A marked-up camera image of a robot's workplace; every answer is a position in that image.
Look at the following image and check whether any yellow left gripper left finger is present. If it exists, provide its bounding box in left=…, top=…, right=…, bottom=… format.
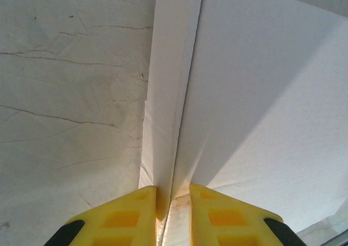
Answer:
left=43, top=185, right=159, bottom=246

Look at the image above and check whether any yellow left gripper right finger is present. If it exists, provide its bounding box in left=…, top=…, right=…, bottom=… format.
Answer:
left=189, top=183, right=308, bottom=246

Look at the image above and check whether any white paper box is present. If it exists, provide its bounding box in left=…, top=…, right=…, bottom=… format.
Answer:
left=137, top=0, right=348, bottom=246

